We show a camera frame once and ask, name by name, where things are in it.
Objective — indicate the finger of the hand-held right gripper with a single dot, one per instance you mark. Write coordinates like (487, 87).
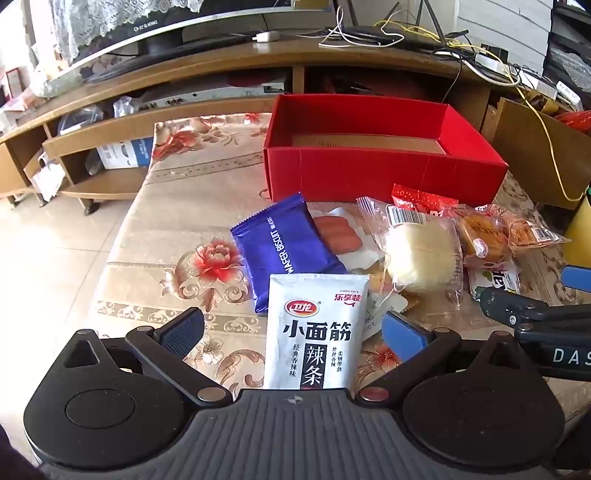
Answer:
(517, 308)
(578, 278)

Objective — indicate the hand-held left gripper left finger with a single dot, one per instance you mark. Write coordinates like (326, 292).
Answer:
(182, 331)

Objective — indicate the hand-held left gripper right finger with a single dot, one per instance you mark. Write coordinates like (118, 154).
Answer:
(406, 333)

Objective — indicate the green white snack packet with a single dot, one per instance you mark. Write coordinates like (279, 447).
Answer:
(496, 279)

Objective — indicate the clear pale cake packet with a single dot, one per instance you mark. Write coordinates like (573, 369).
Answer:
(418, 258)

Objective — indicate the orange pastry packet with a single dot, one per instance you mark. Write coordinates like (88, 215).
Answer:
(485, 235)

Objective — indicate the white spicy strip packet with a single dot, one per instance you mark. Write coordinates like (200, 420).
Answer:
(314, 332)

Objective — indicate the clear sausage packet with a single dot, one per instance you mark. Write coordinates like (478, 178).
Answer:
(337, 233)

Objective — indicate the blue wafer biscuit packet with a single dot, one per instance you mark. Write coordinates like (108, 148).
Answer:
(281, 249)

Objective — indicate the red snack packet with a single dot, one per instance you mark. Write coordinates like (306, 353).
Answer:
(415, 196)

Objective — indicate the red cardboard box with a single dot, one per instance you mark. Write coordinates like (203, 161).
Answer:
(369, 177)

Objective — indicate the yellow plastic container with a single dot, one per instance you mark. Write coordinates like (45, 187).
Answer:
(579, 230)

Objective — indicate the wooden cabinet door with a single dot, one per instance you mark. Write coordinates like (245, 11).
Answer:
(531, 147)

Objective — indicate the yellow brown bag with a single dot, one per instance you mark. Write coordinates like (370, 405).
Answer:
(549, 104)

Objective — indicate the blue white carton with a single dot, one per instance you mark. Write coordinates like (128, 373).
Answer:
(124, 153)

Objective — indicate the white power strip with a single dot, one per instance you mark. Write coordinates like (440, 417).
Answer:
(549, 87)

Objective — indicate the black device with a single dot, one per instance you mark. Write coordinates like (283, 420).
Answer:
(570, 46)

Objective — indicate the clear plastic bag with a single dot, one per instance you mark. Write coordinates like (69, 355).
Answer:
(124, 106)

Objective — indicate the silver disc player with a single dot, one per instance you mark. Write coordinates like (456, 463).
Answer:
(207, 94)

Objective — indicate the black plug adapter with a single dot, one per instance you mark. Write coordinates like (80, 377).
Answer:
(494, 51)

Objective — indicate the wooden TV stand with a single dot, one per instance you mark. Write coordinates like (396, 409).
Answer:
(184, 64)

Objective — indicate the black router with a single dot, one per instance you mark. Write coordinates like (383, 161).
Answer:
(392, 36)

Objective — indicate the black television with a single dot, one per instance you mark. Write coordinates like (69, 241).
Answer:
(138, 30)

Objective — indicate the white power adapter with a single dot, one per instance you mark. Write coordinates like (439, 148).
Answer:
(265, 37)

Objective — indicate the white lace cloth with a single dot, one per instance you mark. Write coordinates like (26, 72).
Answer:
(92, 18)

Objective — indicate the small picture frame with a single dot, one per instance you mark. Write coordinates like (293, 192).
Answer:
(14, 83)

